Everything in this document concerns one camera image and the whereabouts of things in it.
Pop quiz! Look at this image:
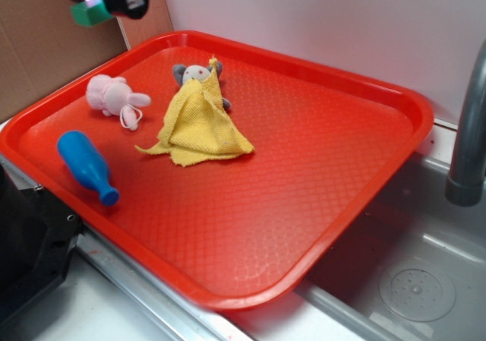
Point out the green rectangular block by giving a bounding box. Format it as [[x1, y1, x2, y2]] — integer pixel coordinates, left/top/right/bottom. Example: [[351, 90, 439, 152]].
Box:
[[70, 0, 113, 27]]

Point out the yellow cloth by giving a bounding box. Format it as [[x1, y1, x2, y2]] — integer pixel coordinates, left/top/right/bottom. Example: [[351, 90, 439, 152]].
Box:
[[134, 55, 255, 168]]

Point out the grey faucet spout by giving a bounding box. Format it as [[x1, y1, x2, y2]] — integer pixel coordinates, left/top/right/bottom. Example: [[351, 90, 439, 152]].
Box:
[[445, 45, 485, 207]]

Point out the grey plush mouse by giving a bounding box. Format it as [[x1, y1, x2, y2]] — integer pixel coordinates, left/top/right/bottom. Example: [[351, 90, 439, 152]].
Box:
[[164, 59, 232, 128]]

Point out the grey toy sink basin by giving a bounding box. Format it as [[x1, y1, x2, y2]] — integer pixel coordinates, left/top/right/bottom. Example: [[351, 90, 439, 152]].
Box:
[[231, 155, 485, 340]]

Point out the blue plastic bottle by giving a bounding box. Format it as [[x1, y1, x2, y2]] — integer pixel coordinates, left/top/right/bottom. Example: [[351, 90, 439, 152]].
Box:
[[57, 131, 120, 206]]

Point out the brown cardboard panel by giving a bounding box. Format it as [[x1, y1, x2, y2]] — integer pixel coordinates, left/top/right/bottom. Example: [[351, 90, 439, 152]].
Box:
[[1, 0, 172, 122]]

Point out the red plastic tray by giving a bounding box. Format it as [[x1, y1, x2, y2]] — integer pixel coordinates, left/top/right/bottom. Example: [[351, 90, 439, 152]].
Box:
[[1, 31, 434, 311]]

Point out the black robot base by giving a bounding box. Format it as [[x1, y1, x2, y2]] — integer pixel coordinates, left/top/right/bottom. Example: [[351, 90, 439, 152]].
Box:
[[1, 169, 81, 326]]

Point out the pink plush bunny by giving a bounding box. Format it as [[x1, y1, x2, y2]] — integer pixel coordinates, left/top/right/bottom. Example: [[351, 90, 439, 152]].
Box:
[[86, 74, 151, 131]]

